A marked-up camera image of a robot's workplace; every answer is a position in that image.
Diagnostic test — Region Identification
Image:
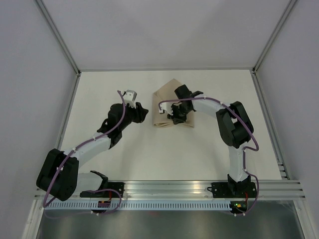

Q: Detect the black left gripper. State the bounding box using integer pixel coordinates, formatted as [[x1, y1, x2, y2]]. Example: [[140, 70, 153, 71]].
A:
[[119, 102, 149, 131]]

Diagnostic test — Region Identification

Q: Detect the beige cloth napkin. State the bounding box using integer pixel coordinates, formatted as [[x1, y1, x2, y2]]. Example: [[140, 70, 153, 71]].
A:
[[152, 79, 182, 128]]

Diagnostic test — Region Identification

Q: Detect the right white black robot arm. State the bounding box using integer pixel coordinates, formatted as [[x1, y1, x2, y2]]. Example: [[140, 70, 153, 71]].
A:
[[166, 85, 257, 198]]

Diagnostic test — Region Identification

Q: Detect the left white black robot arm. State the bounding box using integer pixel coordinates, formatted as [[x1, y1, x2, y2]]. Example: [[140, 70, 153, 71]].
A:
[[36, 102, 149, 201]]

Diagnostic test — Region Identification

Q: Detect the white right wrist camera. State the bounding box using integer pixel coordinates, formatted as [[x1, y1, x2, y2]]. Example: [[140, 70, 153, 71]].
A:
[[159, 102, 180, 116]]

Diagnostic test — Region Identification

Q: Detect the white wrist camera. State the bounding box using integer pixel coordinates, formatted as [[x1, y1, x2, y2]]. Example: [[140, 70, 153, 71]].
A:
[[159, 102, 180, 116], [123, 90, 137, 109]]

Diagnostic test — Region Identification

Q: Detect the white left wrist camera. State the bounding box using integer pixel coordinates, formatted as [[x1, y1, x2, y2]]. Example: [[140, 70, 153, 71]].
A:
[[123, 90, 137, 109]]

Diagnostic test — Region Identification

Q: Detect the left aluminium side rail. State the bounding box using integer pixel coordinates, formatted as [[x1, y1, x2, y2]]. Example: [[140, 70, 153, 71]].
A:
[[54, 71, 82, 149]]

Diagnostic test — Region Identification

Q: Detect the aluminium side rail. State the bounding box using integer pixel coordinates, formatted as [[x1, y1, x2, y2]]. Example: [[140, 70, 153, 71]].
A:
[[54, 71, 82, 149], [250, 68, 290, 180]]

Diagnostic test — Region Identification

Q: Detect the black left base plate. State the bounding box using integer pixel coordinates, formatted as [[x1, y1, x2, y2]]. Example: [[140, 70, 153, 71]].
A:
[[80, 182, 125, 199]]

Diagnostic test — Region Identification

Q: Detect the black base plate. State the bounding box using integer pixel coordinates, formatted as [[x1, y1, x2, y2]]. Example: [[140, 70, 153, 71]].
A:
[[80, 182, 125, 199], [207, 182, 257, 199]]

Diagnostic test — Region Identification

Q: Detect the aluminium front mounting rail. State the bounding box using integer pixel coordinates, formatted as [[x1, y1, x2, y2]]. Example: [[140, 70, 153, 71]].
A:
[[34, 179, 307, 200]]

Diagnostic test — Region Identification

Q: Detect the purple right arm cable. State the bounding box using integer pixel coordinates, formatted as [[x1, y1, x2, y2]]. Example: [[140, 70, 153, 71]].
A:
[[158, 97, 260, 217]]

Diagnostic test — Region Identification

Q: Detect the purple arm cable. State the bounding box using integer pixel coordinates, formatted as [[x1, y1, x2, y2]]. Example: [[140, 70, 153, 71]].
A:
[[158, 97, 260, 217], [42, 90, 127, 219]]

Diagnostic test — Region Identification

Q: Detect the right aluminium frame post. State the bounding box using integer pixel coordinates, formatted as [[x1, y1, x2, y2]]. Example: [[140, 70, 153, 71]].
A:
[[251, 0, 299, 74]]

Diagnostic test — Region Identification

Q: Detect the aluminium frame post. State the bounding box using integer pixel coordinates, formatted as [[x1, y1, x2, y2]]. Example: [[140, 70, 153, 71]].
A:
[[34, 0, 81, 76], [251, 0, 299, 74]]

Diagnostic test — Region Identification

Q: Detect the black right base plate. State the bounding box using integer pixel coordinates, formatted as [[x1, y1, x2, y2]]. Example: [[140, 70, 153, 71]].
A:
[[207, 182, 257, 199]]

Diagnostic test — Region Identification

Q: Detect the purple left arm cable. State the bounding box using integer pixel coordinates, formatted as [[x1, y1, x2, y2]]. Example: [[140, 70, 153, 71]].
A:
[[42, 90, 127, 219]]

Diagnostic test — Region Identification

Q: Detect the left aluminium frame post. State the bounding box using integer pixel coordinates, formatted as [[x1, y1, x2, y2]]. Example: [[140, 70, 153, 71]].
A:
[[34, 0, 81, 76]]

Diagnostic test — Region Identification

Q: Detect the right aluminium side rail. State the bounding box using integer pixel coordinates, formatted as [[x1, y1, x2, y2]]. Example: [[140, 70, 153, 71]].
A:
[[250, 68, 290, 180]]

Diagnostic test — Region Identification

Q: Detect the white slotted cable duct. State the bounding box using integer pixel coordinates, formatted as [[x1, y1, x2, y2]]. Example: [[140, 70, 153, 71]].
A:
[[47, 200, 232, 211]]

